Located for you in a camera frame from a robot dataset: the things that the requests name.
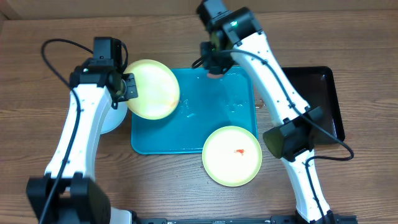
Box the red and grey sponge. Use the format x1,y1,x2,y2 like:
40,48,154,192
207,73,224,79

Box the light blue round plate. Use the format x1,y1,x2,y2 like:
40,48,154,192
101,102,128,134

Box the yellow-green plate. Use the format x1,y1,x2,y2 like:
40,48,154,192
202,126,262,187
124,59,180,120

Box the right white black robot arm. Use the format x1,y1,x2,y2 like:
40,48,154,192
192,0,336,223

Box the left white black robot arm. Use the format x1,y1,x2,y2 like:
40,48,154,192
26,37,138,223

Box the teal plastic serving tray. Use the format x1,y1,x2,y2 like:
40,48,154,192
131,67,258,155

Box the black rectangular water tray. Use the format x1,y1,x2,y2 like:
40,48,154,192
282,66,345,141

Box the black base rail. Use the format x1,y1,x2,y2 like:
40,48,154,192
133,214,358,224

